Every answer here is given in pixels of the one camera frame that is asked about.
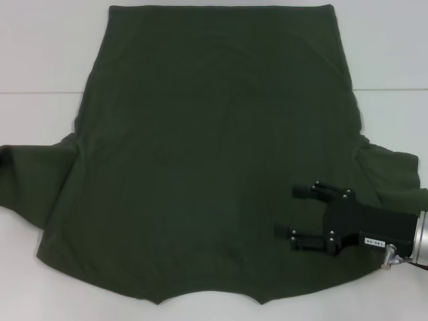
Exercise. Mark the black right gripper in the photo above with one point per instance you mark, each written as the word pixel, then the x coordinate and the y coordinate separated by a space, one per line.
pixel 378 227

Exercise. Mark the dark green t-shirt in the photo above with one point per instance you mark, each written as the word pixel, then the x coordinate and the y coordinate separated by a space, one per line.
pixel 200 133

